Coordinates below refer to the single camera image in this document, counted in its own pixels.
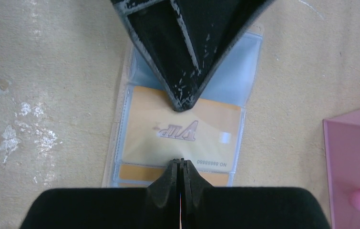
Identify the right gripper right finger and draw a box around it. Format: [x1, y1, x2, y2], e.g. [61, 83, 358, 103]
[179, 159, 330, 229]

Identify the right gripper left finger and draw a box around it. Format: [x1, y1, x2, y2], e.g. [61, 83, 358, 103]
[21, 159, 180, 229]

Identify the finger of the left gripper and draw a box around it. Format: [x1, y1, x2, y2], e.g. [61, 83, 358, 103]
[112, 0, 271, 112]

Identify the tan card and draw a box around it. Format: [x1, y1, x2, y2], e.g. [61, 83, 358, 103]
[121, 86, 242, 173]

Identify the beige card holder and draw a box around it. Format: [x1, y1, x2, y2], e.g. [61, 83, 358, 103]
[102, 24, 264, 187]

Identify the pink box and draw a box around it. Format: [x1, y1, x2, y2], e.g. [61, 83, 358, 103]
[323, 110, 360, 229]

